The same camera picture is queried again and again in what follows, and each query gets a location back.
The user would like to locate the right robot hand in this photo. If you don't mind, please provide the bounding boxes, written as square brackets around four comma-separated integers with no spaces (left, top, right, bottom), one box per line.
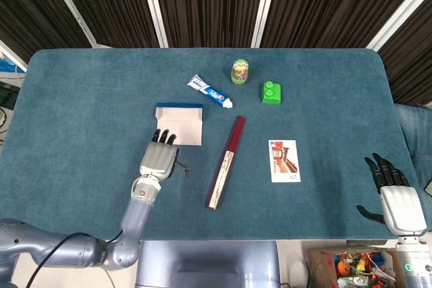
[356,152,428,237]

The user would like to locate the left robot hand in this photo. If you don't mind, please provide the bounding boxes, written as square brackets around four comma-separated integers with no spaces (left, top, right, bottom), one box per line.
[139,128,180,181]

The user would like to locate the wire-frame eyeglasses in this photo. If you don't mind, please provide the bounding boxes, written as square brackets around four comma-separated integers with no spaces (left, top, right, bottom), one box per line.
[174,158,192,179]

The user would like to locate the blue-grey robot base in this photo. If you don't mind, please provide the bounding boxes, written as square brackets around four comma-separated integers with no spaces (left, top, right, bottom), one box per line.
[134,240,281,288]

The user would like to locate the dark red folded fan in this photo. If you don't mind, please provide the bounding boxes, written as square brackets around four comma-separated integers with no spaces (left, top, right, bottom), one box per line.
[205,115,246,212]

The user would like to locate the blue jeans leg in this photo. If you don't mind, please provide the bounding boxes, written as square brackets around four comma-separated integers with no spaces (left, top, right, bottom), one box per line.
[394,103,432,190]

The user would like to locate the teal table cloth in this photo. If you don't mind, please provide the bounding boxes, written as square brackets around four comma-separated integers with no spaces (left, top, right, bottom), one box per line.
[0,48,432,241]

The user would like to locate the blue white toothpaste tube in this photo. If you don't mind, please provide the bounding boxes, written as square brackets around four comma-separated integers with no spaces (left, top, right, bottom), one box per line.
[187,73,234,110]

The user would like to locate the cardboard box of toys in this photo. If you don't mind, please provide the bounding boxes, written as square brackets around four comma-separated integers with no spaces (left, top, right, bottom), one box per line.
[307,246,406,288]

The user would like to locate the red picture postcard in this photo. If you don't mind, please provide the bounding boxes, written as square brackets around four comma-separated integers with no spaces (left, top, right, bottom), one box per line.
[268,139,302,183]

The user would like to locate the green toy building block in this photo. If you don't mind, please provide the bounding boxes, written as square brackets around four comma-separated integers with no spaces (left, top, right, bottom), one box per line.
[261,80,284,105]

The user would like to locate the dark brown pleated curtain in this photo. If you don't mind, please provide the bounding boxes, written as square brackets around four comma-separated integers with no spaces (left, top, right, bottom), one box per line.
[0,0,432,107]

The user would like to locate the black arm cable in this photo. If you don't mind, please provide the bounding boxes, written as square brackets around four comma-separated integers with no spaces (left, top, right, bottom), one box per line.
[26,230,123,288]

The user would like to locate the white aluminium frame post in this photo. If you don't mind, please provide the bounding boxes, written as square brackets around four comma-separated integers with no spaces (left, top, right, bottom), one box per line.
[0,40,28,72]
[250,0,281,49]
[40,0,99,49]
[137,0,169,49]
[366,0,432,51]

